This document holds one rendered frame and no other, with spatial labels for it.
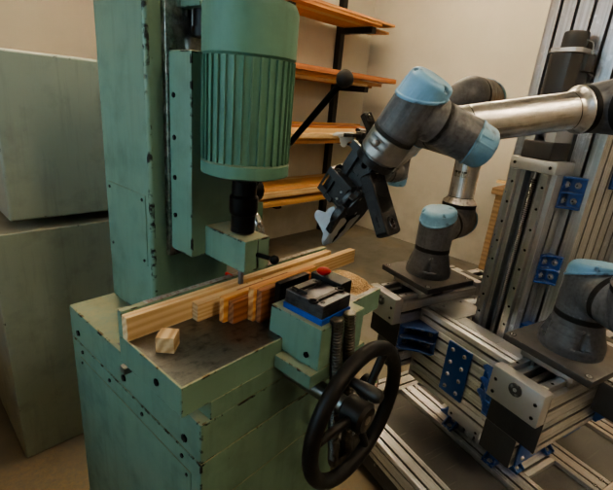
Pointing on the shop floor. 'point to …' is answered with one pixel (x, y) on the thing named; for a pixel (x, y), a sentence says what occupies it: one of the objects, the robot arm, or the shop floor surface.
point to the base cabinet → (134, 451)
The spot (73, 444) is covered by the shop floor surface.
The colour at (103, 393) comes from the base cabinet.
